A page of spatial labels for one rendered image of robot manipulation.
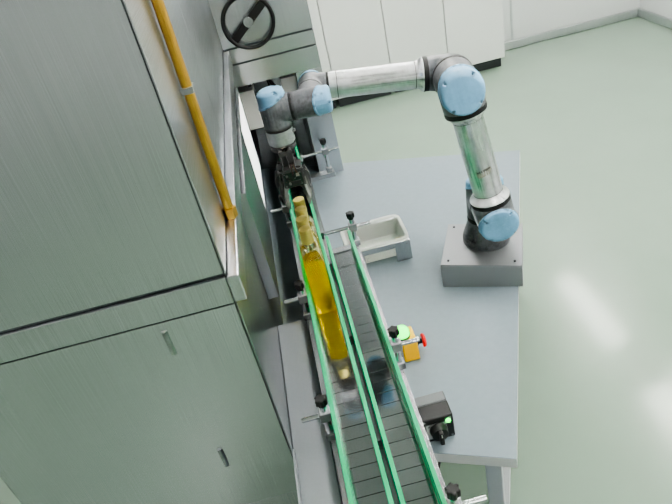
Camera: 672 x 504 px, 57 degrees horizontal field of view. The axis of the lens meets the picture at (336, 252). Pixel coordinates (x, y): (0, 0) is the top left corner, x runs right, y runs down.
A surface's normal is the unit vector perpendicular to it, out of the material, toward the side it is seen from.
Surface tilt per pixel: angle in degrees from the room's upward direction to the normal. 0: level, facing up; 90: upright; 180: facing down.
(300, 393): 0
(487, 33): 90
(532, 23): 90
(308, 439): 0
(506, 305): 0
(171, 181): 90
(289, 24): 90
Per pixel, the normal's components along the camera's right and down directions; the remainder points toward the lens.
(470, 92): -0.02, 0.43
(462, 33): 0.16, 0.52
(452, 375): -0.20, -0.81
